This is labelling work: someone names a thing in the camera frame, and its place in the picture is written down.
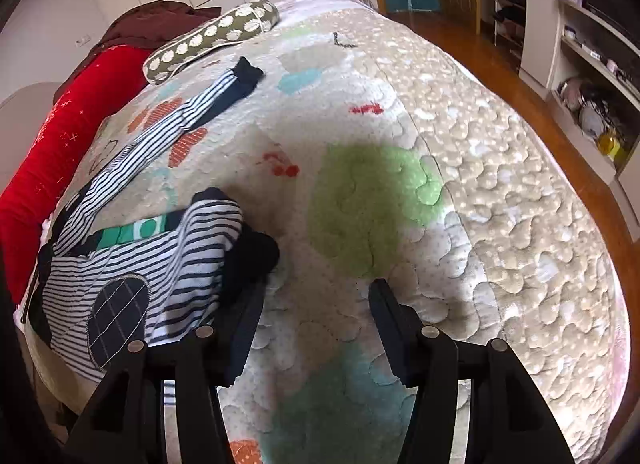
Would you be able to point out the white headboard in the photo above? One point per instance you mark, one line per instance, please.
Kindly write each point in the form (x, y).
(21, 116)

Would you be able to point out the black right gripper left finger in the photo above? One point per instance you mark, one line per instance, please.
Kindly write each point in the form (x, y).
(124, 420)

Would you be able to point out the olive white patterned pillow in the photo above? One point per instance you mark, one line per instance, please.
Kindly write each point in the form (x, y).
(239, 24)

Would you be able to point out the yellow container on shelf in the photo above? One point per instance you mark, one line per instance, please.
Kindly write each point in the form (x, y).
(608, 145)

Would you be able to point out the white shelf unit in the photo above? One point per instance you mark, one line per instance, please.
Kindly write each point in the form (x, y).
(577, 61)

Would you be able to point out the red bolster cushion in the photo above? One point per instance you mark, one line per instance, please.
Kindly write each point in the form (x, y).
(107, 84)

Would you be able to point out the heart patterned quilt bedspread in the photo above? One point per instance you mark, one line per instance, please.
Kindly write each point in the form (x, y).
(400, 165)

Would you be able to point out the maroon blanket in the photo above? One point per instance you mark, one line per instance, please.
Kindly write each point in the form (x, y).
(148, 26)

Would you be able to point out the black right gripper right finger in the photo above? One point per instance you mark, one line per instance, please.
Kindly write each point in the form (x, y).
(509, 420)

